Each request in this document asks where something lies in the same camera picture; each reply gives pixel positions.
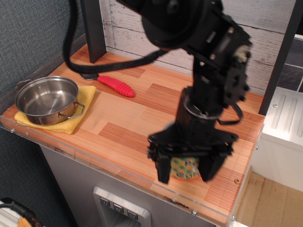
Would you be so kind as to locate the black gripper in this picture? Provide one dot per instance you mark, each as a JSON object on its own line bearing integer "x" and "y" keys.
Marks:
{"x": 193, "y": 134}

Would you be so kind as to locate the peas and carrots toy can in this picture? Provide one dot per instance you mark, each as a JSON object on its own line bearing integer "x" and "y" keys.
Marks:
{"x": 184, "y": 168}

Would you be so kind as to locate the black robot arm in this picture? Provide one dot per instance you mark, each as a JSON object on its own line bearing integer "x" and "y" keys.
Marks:
{"x": 221, "y": 49}

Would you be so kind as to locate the silver dispenser panel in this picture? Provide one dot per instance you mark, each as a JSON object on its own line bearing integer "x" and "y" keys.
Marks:
{"x": 115, "y": 211}

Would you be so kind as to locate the white toy sink unit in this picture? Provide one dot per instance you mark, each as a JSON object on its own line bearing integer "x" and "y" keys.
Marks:
{"x": 278, "y": 155}

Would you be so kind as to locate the grey toy fridge cabinet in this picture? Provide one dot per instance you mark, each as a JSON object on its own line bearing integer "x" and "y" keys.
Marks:
{"x": 78, "y": 179}

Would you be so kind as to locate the clear acrylic edge guard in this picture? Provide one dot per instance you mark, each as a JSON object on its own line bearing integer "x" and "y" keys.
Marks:
{"x": 118, "y": 170}

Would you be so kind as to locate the stainless steel pot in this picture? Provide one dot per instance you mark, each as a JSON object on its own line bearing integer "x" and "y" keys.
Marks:
{"x": 48, "y": 100}

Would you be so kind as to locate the orange object bottom left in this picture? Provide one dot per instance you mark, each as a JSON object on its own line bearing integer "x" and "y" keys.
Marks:
{"x": 22, "y": 222}

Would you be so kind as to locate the red handled metal spoon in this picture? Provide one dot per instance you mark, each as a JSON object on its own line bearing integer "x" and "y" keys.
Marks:
{"x": 115, "y": 84}

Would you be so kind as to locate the dark right post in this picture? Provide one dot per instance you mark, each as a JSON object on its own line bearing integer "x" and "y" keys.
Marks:
{"x": 282, "y": 56}

